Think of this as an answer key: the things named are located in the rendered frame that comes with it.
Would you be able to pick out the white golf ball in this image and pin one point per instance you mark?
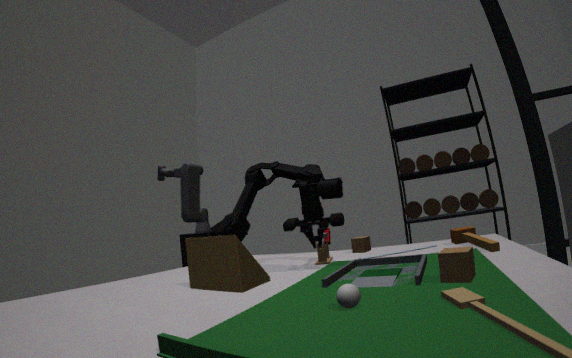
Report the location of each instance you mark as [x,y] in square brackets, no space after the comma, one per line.
[348,295]

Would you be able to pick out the green mat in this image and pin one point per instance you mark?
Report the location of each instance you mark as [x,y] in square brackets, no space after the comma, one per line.
[306,320]

